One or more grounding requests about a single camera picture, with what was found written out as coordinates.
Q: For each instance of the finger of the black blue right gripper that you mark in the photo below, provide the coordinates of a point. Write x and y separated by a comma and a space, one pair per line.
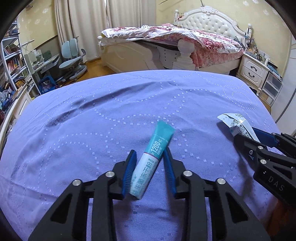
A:
283, 154
266, 138

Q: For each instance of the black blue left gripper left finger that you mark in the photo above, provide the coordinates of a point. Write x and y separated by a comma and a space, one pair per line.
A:
66, 219

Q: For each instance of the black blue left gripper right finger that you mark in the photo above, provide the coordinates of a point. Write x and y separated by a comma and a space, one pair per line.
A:
210, 203

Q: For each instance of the silver white sachet packet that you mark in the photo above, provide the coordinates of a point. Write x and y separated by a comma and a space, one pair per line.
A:
238, 125

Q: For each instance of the teal white tube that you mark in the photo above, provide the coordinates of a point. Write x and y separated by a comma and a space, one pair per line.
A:
150, 159

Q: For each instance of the white sliding wardrobe door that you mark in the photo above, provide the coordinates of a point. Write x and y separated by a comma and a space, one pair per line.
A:
283, 109

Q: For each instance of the translucent plastic drawer unit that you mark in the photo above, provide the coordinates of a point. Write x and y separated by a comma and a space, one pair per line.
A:
271, 88

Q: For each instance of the white nightstand with drawers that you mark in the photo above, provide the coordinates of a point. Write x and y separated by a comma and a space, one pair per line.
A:
252, 72

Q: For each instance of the purple bed sheet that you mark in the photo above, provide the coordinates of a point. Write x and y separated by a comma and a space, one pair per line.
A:
81, 130

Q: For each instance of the pink floral quilt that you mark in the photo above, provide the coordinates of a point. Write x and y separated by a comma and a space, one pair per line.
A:
209, 48

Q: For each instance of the white bed with tufted headboard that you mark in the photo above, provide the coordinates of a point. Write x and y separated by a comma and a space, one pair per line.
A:
144, 55

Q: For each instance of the white study desk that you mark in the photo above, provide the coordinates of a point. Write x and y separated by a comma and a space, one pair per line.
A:
40, 67

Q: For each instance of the white bookshelf with books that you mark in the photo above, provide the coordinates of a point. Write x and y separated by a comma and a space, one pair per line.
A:
14, 70

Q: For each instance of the light blue desk chair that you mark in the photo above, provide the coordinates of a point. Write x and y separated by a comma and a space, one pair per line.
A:
73, 60

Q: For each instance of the beige curtains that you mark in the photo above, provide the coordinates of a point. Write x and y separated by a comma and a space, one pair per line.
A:
87, 19

